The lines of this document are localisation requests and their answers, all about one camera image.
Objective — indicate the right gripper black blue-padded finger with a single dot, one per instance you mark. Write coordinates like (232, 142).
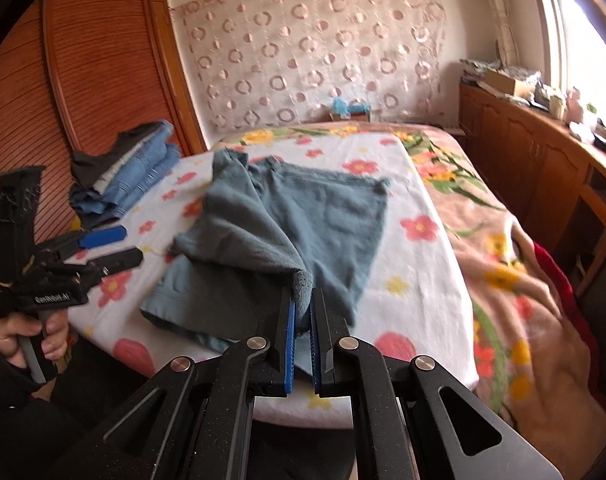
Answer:
(341, 363)
(264, 362)

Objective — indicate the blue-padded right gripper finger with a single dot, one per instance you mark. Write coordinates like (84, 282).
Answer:
(65, 246)

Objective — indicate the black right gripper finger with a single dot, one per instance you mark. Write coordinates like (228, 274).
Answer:
(116, 262)

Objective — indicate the teal blue shorts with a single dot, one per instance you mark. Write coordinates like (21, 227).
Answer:
(269, 229)

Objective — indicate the person's left hand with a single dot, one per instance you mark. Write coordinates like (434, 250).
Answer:
(15, 325)

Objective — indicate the folded dark grey garment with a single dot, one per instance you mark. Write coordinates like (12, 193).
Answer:
(86, 169)

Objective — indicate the white floral bed sheet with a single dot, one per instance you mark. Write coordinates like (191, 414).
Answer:
(415, 300)

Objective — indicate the folded blue jeans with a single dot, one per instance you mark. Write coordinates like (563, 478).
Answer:
(125, 183)

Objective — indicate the pink floral blanket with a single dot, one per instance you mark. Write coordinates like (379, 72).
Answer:
(531, 348)

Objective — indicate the wooden louvered wardrobe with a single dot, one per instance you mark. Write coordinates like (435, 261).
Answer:
(74, 73)

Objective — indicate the blue toy on headboard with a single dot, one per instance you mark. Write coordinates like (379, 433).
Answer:
(341, 110)

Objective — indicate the pink circle-pattern curtain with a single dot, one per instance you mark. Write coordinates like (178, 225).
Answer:
(267, 63)

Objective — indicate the long wooden sideboard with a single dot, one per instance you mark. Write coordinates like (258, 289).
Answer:
(554, 184)

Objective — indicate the cardboard box on sideboard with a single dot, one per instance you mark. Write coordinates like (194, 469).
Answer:
(520, 86)

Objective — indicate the white cup on sideboard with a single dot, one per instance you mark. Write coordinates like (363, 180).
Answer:
(557, 107)

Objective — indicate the pink figurine by window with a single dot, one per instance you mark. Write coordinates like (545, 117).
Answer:
(574, 111)

